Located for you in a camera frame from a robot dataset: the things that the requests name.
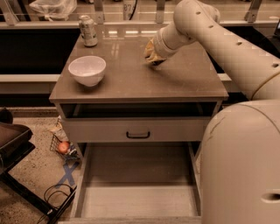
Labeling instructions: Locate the black floor cable loop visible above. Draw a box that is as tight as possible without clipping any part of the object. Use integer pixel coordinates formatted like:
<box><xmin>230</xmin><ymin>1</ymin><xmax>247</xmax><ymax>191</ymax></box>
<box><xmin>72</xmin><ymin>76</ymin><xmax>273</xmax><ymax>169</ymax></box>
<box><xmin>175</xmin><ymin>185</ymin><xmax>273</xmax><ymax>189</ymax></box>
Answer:
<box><xmin>36</xmin><ymin>183</ymin><xmax>77</xmax><ymax>224</ymax></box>

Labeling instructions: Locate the red apple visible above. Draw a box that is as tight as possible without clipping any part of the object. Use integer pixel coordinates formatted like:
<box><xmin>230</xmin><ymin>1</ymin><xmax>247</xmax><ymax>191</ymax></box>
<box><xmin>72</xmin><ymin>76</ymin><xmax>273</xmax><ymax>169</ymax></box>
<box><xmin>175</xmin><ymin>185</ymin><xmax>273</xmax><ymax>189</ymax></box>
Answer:
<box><xmin>58</xmin><ymin>142</ymin><xmax>70</xmax><ymax>154</ymax></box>

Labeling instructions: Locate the dark rxbar chocolate bar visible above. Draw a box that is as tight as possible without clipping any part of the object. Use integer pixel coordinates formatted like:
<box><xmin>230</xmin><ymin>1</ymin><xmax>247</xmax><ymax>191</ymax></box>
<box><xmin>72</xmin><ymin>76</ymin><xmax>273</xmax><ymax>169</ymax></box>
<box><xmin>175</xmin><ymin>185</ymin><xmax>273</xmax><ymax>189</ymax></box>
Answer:
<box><xmin>151</xmin><ymin>59</ymin><xmax>165</xmax><ymax>66</ymax></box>

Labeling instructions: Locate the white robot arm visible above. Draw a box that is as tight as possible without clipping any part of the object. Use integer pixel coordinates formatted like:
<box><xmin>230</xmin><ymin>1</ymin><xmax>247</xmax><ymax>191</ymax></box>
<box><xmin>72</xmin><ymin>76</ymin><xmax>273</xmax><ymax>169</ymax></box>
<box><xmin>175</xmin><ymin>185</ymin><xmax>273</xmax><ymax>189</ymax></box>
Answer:
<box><xmin>144</xmin><ymin>0</ymin><xmax>280</xmax><ymax>224</ymax></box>

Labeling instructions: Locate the green white soda can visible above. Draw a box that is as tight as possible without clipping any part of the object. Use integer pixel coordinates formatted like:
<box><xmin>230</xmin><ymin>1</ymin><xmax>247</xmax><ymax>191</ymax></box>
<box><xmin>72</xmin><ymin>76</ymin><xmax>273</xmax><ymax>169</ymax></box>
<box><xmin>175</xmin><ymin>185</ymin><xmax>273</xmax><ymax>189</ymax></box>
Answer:
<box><xmin>79</xmin><ymin>15</ymin><xmax>98</xmax><ymax>47</ymax></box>

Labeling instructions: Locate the open grey middle drawer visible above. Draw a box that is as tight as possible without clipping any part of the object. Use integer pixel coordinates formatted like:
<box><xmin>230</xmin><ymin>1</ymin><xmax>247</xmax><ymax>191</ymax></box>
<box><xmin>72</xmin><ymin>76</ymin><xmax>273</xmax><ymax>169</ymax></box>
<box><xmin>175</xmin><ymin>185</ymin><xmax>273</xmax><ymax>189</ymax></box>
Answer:
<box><xmin>70</xmin><ymin>143</ymin><xmax>201</xmax><ymax>224</ymax></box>

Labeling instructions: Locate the grey drawer cabinet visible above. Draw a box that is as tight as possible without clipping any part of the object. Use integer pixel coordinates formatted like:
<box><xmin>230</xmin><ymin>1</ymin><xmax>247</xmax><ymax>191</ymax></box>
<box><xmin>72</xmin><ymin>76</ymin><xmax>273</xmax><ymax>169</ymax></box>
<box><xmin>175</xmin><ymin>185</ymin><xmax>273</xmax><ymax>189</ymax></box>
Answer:
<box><xmin>48</xmin><ymin>24</ymin><xmax>229</xmax><ymax>224</ymax></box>

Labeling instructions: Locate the white ceramic bowl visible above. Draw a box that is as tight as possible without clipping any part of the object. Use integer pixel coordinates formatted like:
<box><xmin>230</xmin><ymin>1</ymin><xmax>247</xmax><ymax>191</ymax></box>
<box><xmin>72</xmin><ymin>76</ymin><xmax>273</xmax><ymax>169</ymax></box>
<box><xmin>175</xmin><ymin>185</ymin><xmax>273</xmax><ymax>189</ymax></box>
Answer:
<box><xmin>68</xmin><ymin>56</ymin><xmax>107</xmax><ymax>87</ymax></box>

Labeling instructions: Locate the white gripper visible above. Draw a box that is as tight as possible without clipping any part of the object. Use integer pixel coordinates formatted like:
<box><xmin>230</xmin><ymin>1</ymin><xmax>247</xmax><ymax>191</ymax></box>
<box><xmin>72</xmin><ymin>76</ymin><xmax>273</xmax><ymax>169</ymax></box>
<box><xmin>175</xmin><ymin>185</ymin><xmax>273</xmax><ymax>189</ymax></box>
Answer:
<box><xmin>144</xmin><ymin>24</ymin><xmax>190</xmax><ymax>63</ymax></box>

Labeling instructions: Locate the clear plastic bag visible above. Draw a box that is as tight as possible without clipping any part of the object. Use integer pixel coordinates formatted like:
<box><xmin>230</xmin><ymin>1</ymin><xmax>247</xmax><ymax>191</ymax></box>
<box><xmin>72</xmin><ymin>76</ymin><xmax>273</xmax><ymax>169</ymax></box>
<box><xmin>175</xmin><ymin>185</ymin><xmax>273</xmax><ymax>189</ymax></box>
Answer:
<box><xmin>29</xmin><ymin>0</ymin><xmax>77</xmax><ymax>21</ymax></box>

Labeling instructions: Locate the black chair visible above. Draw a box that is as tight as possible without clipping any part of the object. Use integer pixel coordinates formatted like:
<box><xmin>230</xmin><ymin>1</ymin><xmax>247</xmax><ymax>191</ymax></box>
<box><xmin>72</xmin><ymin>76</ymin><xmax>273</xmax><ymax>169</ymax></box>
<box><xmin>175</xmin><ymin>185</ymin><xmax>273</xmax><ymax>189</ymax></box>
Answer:
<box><xmin>0</xmin><ymin>107</ymin><xmax>37</xmax><ymax>176</ymax></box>

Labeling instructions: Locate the black drawer handle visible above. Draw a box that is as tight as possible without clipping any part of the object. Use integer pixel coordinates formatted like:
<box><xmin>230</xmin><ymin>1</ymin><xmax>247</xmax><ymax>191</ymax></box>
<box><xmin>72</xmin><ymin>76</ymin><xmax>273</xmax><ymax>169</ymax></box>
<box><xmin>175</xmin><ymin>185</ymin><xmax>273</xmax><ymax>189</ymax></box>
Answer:
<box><xmin>126</xmin><ymin>131</ymin><xmax>151</xmax><ymax>139</ymax></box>

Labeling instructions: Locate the black wire basket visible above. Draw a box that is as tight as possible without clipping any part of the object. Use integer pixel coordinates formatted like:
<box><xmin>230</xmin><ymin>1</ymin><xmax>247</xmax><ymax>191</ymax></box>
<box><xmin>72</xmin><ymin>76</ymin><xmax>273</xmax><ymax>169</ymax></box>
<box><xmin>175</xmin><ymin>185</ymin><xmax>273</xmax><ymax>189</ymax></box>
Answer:
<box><xmin>50</xmin><ymin>136</ymin><xmax>80</xmax><ymax>161</ymax></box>

